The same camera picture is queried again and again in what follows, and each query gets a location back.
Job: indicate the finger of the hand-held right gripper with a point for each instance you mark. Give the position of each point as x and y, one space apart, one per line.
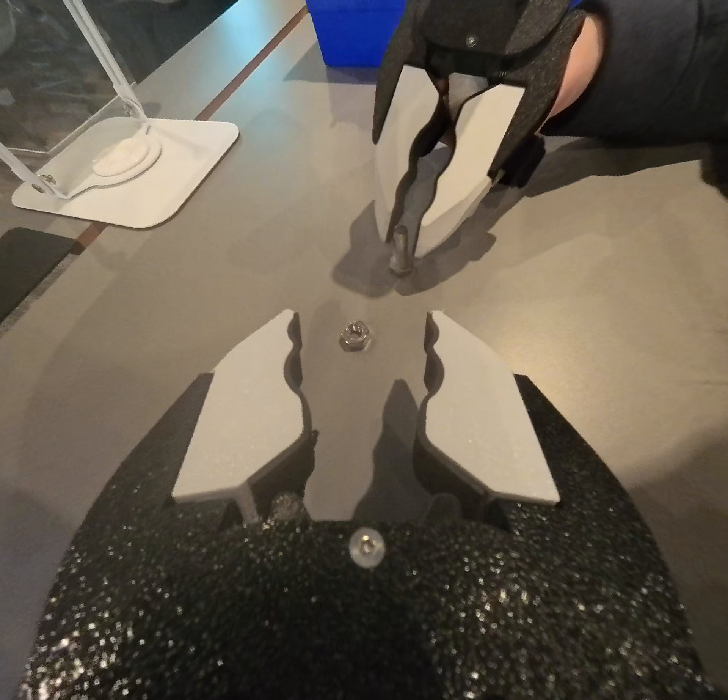
392 159
483 142

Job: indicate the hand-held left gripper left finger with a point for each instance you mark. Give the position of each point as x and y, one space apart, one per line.
239 421

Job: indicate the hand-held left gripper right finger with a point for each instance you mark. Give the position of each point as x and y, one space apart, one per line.
483 421

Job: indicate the steel hex bolt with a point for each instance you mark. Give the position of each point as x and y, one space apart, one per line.
399 247

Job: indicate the steel hex nut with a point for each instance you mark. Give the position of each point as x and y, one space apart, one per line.
354 336

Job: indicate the person's right forearm dark sleeve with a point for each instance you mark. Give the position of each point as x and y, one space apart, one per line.
654 57

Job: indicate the person's right hand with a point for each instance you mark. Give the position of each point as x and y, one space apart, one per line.
583 65

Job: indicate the blue plastic bin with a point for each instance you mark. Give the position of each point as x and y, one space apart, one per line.
352 17

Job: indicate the white metal stand base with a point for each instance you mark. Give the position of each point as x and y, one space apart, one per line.
187 165

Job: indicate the clear acrylic divider panel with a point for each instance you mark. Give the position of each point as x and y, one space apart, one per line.
57 85

